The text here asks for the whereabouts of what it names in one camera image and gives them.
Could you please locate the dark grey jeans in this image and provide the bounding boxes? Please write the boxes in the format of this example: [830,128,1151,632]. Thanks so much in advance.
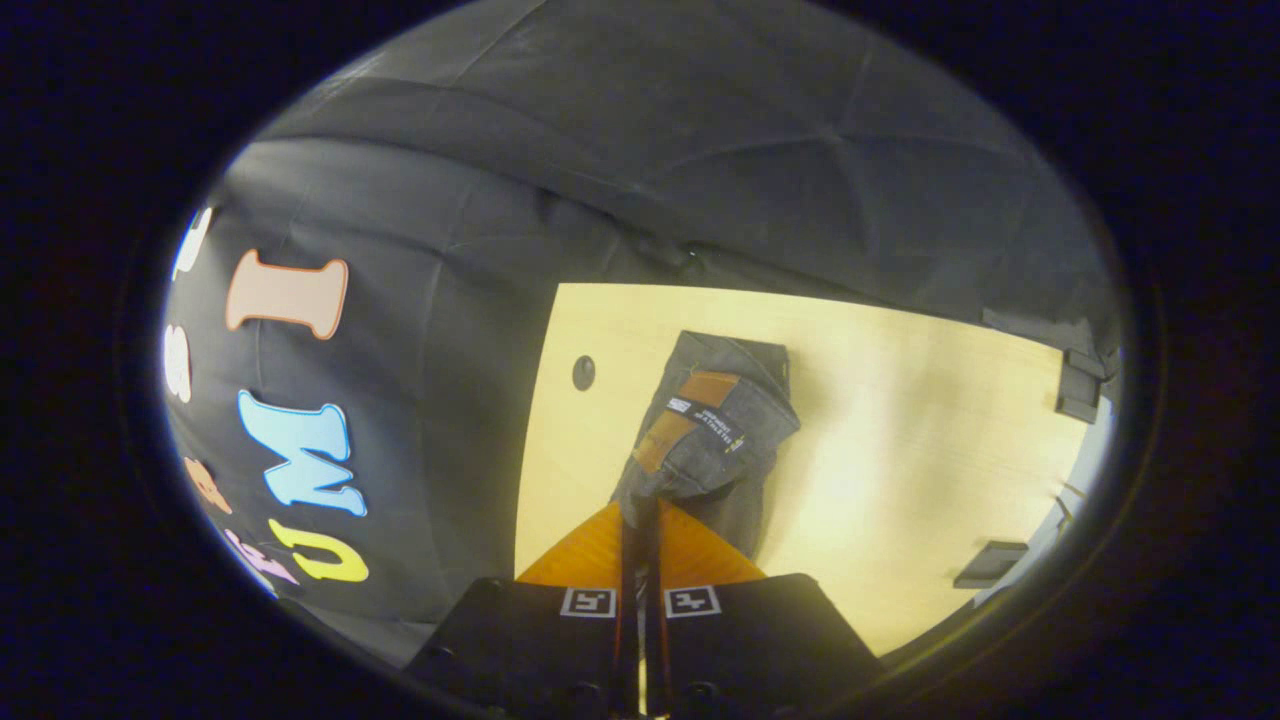
[610,330,801,561]

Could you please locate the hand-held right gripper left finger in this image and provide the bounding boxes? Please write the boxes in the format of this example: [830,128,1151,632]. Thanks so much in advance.
[405,500,641,720]

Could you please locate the black backdrop cloth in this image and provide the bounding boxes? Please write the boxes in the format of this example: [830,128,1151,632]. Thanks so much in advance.
[160,0,1126,651]

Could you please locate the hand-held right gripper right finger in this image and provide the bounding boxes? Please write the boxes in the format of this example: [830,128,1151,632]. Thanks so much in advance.
[640,498,886,720]

